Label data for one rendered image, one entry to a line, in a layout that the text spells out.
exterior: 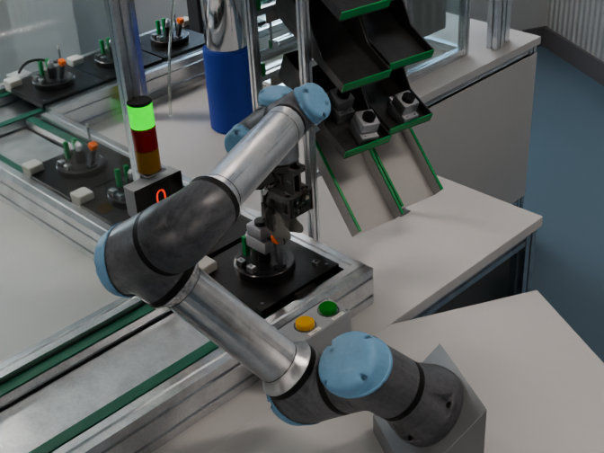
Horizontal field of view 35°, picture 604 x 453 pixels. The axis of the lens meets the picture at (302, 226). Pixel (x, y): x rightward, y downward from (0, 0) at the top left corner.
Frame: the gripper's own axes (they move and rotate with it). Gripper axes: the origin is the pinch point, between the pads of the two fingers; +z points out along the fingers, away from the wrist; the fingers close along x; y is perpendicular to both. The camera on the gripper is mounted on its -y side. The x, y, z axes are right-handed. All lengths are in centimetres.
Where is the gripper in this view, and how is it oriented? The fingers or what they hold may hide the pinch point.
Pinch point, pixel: (280, 237)
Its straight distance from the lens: 206.3
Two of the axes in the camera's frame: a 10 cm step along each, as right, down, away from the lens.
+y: 7.0, 3.4, -6.3
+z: 0.5, 8.5, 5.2
